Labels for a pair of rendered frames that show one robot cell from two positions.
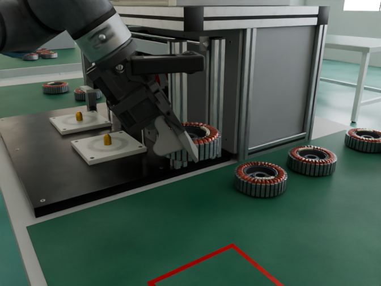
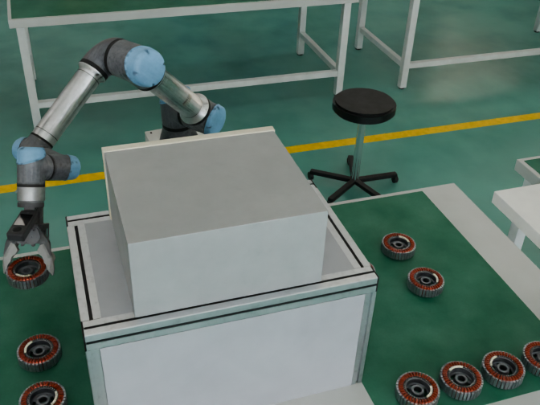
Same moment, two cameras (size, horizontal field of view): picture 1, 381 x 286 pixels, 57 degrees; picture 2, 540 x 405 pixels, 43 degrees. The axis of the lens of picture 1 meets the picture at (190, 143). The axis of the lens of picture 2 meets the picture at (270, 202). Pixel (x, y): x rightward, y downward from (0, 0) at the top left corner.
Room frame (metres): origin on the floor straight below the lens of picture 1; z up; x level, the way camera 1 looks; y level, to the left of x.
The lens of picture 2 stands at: (1.55, -1.24, 2.16)
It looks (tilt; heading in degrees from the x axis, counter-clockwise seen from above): 35 degrees down; 104
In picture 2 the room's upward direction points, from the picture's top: 3 degrees clockwise
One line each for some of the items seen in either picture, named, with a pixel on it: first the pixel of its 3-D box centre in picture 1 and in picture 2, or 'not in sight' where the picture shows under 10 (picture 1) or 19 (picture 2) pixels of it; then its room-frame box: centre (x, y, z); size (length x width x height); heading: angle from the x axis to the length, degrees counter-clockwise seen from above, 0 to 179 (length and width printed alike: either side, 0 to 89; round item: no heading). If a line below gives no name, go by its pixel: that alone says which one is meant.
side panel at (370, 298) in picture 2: not in sight; (341, 304); (1.43, 0.13, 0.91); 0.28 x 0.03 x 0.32; 123
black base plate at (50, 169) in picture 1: (98, 137); not in sight; (0.95, 0.27, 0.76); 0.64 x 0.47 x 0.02; 33
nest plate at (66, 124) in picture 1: (79, 121); not in sight; (1.04, 0.35, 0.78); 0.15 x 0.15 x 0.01; 33
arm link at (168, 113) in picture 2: not in sight; (177, 105); (0.68, 0.88, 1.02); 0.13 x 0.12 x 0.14; 158
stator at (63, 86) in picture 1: (55, 87); (398, 246); (1.55, 0.61, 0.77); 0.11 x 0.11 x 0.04
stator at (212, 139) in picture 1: (188, 140); (27, 272); (0.57, 0.00, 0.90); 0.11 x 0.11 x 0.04
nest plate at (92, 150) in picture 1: (108, 146); not in sight; (0.84, 0.22, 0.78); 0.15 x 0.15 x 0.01; 33
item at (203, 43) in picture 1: (143, 34); not in sight; (1.04, 0.13, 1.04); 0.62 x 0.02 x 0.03; 33
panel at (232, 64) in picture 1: (168, 73); not in sight; (1.08, 0.07, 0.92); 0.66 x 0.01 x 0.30; 33
